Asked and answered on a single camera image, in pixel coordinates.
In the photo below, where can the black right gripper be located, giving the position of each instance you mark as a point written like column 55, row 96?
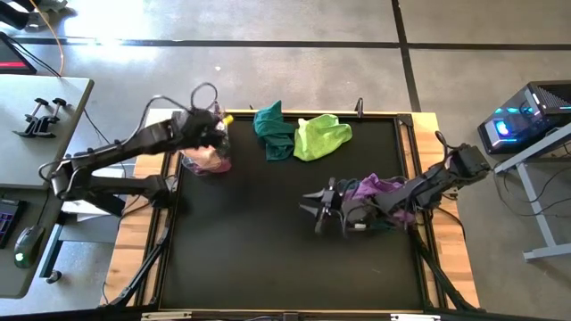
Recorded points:
column 352, row 214

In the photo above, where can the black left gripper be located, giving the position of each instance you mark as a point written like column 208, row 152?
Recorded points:
column 196, row 129

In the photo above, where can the peach towel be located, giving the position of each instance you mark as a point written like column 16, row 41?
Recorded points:
column 203, row 158

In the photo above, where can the magenta towel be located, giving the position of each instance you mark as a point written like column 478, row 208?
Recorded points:
column 220, row 167

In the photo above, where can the purple towel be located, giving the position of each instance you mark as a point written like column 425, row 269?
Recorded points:
column 372, row 185

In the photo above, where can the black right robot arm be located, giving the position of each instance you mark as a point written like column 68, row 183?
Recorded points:
column 446, row 176

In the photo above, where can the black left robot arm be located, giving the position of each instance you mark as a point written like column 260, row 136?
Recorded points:
column 111, row 147

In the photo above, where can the lime green towel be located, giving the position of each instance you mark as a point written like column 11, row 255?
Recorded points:
column 319, row 136

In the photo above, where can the dark green towel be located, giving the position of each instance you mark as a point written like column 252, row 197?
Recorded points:
column 272, row 129

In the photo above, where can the black table clamp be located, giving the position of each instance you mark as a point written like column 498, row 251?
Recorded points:
column 359, row 107

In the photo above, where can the black desk clamp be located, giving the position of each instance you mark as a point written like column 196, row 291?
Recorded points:
column 51, row 116
column 31, row 125

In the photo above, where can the white paper box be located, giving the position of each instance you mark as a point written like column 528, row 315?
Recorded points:
column 76, row 211

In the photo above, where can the wooden table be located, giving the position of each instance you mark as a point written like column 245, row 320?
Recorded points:
column 459, row 267

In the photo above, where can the grey desk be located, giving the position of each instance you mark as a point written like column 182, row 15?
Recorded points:
column 35, row 151
column 27, row 285

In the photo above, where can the black monitor red stripe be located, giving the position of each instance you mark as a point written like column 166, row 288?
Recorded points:
column 11, row 60

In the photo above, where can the black computer mouse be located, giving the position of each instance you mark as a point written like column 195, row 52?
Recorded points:
column 27, row 245

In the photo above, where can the black keyboard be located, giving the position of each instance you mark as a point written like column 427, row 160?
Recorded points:
column 8, row 220

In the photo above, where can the lit computer tower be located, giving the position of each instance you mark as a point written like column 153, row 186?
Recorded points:
column 526, row 120

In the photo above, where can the black table frame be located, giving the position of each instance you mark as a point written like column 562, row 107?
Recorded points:
column 403, row 120

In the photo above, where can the black diagonal frame strut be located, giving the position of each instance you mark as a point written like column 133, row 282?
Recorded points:
column 441, row 281
column 138, row 276

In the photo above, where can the silver frame bracket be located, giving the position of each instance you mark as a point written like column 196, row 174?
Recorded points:
column 165, row 315
column 415, row 317

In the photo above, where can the grey desk frame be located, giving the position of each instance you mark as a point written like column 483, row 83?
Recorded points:
column 546, row 253

